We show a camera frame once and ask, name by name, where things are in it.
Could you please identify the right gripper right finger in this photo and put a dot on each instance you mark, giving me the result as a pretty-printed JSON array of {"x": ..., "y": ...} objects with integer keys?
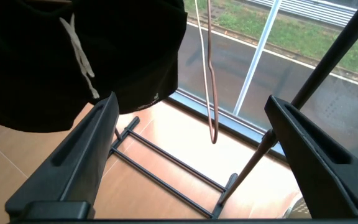
[{"x": 337, "y": 174}]

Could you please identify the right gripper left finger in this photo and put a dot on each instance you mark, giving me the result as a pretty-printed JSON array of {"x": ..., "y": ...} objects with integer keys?
[{"x": 73, "y": 161}]

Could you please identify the black shorts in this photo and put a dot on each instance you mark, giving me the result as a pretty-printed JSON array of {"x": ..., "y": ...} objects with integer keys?
[{"x": 26, "y": 62}]

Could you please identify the pink clothes hanger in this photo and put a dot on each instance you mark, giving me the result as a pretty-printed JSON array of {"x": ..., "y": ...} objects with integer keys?
[{"x": 209, "y": 31}]

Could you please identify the white laundry basket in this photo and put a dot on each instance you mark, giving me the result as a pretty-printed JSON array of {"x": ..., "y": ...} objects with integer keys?
[{"x": 300, "y": 211}]

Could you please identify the black clothes rack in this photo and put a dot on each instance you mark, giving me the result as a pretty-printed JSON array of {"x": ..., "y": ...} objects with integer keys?
[{"x": 339, "y": 46}]

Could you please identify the window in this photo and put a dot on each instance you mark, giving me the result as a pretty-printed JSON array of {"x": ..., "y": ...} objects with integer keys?
[{"x": 291, "y": 93}]

